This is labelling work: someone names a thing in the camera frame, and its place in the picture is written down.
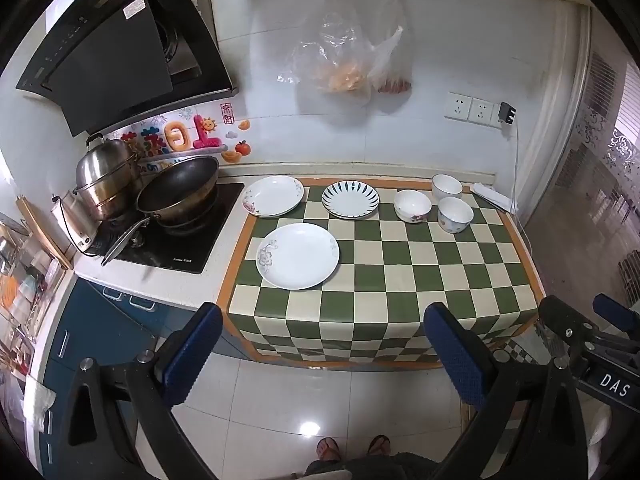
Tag green checkered tablecloth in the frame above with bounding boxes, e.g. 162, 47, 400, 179
216, 176, 546, 363

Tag white electric kettle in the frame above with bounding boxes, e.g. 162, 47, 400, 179
50, 191, 98, 257

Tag white plate with blue stripes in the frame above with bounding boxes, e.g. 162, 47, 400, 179
321, 180, 381, 221

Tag blue kitchen cabinet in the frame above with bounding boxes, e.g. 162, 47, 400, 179
40, 277, 251, 480

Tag white wall socket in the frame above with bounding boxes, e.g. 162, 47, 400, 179
470, 97, 502, 127
446, 92, 473, 122

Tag white plastic bag red food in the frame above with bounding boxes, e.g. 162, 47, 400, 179
369, 0, 414, 96

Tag black range hood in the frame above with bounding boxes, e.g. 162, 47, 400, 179
15, 0, 240, 138

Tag white plate with pink flowers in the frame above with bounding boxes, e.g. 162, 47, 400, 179
242, 176, 305, 219

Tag patterned glass sliding door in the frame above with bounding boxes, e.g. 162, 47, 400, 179
522, 5, 640, 308

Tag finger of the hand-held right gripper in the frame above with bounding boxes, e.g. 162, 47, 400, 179
593, 293, 640, 335
539, 295, 603, 358

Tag white bowl with blue print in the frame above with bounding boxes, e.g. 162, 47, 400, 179
437, 197, 475, 234

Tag white charger cable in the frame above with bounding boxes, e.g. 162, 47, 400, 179
509, 122, 523, 223

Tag clear plastic bag orange food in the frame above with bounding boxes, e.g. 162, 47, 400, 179
277, 0, 376, 108

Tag dark wok with handle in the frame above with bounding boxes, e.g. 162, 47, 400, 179
100, 155, 221, 267

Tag cluttered storage shelf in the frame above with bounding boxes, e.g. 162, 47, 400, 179
0, 210, 67, 378

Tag stainless steel steamer pot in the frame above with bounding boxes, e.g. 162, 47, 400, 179
72, 132, 143, 222

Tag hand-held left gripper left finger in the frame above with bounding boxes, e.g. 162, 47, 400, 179
59, 301, 224, 480

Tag black glass cooktop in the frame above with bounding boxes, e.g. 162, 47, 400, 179
82, 181, 246, 275

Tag white folded paper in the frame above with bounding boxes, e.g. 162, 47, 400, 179
470, 182, 516, 212

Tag wooden cutting board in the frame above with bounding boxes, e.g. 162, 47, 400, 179
15, 195, 74, 271

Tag large white plate grey flower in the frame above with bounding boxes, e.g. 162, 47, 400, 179
256, 223, 341, 290

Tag white rag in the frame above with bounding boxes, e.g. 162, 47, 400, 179
22, 379, 57, 432

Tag white bowl with dark rim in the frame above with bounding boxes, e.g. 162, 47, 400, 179
431, 174, 464, 205

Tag white bowl with pink flowers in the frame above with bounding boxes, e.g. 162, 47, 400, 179
393, 189, 432, 224

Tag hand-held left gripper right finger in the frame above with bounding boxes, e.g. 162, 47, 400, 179
424, 301, 597, 480

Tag colourful wall stickers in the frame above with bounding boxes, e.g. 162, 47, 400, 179
107, 102, 252, 173

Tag person's left foot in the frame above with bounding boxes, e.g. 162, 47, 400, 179
317, 437, 342, 462

